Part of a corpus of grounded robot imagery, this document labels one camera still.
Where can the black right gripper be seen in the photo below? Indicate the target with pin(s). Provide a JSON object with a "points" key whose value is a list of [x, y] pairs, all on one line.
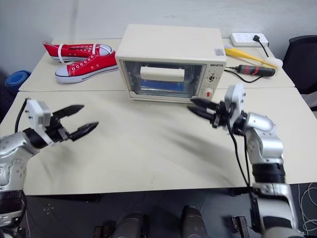
{"points": [[221, 115]]}

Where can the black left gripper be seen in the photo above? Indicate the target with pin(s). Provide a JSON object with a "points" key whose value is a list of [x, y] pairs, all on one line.
{"points": [[57, 130]]}

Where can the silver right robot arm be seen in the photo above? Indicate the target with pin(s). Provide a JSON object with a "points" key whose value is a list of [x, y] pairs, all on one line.
{"points": [[267, 146]]}

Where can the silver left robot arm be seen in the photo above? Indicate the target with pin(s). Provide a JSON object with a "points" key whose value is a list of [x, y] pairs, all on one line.
{"points": [[12, 146]]}

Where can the cream toaster oven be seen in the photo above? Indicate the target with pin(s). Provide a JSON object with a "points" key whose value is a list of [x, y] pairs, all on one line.
{"points": [[168, 42]]}

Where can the cream knob with red mark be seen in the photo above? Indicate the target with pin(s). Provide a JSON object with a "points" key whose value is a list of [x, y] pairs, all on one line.
{"points": [[209, 93]]}

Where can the blue flat tray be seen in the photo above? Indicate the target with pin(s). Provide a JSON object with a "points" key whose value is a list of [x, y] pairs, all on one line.
{"points": [[161, 84]]}

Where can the red canvas sneaker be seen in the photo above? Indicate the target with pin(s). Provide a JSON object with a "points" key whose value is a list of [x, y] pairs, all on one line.
{"points": [[86, 68], [74, 50]]}

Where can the red and black electric screwdriver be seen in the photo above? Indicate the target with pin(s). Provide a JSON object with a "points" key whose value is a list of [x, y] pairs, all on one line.
{"points": [[257, 70]]}

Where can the blue rolled mat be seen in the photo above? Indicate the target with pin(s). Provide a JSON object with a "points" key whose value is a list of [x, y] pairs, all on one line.
{"points": [[16, 80]]}

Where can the white power strip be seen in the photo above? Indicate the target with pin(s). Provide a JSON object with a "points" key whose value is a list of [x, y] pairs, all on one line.
{"points": [[244, 39]]}

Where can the black office chair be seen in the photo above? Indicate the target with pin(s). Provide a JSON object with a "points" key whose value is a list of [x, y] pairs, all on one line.
{"points": [[301, 64]]}

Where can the dark rounded shape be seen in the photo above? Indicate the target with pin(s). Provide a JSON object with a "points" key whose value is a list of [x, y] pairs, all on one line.
{"points": [[193, 221]]}

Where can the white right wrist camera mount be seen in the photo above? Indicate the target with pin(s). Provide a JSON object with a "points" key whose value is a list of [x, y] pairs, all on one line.
{"points": [[235, 95]]}

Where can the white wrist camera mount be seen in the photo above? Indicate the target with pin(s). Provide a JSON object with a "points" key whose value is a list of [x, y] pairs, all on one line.
{"points": [[36, 116], [235, 95]]}

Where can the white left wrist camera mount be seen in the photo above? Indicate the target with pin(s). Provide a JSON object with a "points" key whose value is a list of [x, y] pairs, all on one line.
{"points": [[36, 116]]}

